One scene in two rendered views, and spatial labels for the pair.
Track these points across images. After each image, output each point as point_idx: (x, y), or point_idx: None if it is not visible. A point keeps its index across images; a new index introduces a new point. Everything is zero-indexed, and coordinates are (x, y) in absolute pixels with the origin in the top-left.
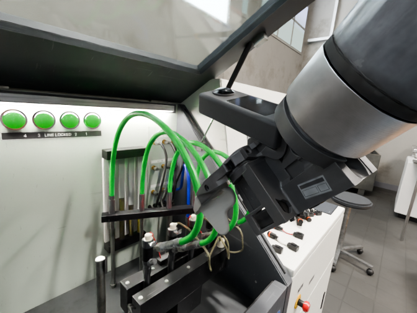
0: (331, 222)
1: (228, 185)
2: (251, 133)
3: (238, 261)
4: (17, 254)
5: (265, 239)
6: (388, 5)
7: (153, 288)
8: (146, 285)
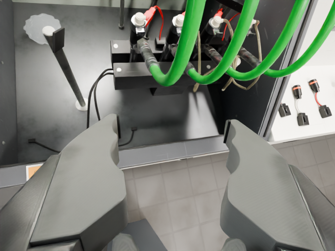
0: None
1: (109, 239)
2: None
3: (238, 89)
4: None
5: (278, 99)
6: None
7: (135, 68)
8: (131, 61)
